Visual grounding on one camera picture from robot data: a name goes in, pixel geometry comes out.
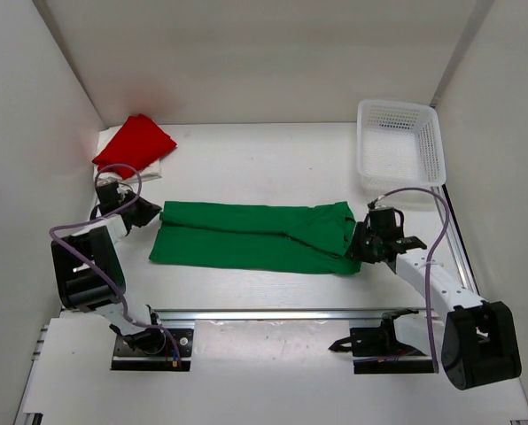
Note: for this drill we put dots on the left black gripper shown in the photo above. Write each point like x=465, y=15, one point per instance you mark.
x=149, y=211

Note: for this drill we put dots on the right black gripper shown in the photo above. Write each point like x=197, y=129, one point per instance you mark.
x=356, y=251

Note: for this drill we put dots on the white t shirt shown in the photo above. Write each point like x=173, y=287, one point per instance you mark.
x=151, y=172

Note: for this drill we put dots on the green t shirt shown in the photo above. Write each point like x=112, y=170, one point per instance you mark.
x=286, y=239

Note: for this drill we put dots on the red t shirt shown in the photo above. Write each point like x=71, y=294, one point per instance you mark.
x=139, y=143

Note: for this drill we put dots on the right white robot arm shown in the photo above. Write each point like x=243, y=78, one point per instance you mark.
x=473, y=340

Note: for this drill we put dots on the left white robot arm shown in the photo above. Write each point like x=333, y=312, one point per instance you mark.
x=88, y=272

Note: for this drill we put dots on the white plastic basket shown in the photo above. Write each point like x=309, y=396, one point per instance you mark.
x=398, y=145

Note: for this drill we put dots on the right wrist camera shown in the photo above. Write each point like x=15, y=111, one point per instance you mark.
x=374, y=205

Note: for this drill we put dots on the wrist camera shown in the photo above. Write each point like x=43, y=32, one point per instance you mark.
x=374, y=205
x=107, y=178

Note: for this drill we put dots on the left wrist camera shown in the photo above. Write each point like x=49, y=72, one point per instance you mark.
x=107, y=178

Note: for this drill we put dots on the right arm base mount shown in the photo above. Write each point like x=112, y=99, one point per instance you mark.
x=398, y=345

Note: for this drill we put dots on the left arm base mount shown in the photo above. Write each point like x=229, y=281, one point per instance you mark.
x=152, y=351

